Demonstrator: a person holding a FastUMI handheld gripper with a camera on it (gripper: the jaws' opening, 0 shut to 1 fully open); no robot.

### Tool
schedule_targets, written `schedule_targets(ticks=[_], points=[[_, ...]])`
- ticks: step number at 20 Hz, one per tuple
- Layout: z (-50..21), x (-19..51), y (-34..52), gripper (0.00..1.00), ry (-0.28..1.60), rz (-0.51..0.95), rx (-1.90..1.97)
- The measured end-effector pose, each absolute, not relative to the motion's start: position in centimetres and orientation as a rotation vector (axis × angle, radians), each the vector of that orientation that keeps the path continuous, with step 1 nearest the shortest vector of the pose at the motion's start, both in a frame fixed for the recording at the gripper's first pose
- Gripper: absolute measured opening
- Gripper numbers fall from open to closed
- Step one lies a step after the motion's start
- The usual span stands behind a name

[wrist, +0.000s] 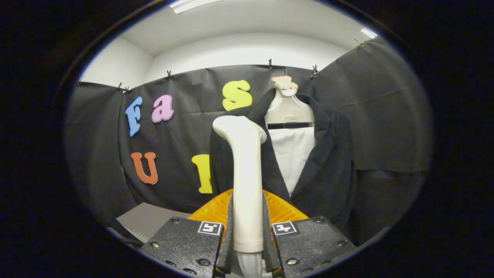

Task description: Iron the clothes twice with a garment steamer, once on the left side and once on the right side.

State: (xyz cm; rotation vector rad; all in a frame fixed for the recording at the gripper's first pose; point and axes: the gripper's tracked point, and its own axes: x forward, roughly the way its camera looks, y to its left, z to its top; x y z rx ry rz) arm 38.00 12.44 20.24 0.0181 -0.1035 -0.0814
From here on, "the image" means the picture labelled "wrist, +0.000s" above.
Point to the white garment steamer head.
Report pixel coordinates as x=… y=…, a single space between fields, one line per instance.
x=247 y=185

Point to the row of small backdrop clips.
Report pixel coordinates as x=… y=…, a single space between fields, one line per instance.
x=314 y=71

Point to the white plastic hanger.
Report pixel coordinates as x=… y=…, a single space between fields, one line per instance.
x=287 y=112

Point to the grey metal cabinet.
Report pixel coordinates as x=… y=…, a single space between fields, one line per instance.
x=150 y=220

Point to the white shirt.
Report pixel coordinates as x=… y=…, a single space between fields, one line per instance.
x=291 y=154

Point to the black backdrop cloth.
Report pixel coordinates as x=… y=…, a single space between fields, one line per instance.
x=177 y=143

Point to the black blazer jacket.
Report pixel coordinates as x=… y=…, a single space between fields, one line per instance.
x=328 y=173

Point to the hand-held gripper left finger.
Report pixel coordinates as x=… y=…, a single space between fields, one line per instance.
x=227 y=251

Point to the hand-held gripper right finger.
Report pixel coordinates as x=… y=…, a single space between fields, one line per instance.
x=269 y=251

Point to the ceiling light panel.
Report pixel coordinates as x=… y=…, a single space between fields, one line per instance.
x=369 y=33

